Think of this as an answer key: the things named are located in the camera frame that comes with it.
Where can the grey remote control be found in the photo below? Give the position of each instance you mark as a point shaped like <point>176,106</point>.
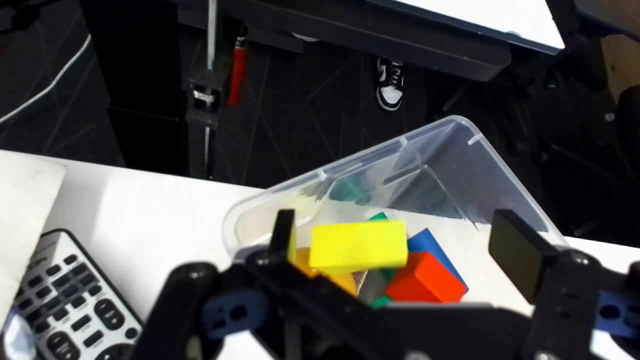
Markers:
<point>65,300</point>

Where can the clear plastic container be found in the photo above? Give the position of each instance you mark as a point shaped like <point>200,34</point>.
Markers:
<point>470,200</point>

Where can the green block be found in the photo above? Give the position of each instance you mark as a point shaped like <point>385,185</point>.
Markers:
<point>378,217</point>

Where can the white paper towel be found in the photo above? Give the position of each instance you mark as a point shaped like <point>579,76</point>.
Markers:
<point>22,210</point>

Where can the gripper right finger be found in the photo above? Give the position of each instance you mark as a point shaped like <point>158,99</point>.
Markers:
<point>520,255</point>

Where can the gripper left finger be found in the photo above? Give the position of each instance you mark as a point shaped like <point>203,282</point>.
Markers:
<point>190,295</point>

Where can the red block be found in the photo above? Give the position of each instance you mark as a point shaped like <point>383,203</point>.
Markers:
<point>425,280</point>

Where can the orange block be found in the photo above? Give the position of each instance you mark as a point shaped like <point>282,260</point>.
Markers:
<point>340,282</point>

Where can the wooden board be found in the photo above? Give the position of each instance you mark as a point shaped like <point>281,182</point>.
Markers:
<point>622,65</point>

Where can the black clamp with silver rod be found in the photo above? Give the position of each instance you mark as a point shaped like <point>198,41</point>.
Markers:
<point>204,100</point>

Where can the blue block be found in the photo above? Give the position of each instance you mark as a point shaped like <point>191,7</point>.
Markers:
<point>430,242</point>

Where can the person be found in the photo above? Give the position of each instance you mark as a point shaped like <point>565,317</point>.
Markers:
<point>390,85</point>

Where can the yellow block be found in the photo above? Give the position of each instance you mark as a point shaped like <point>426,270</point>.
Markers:
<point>357,246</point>

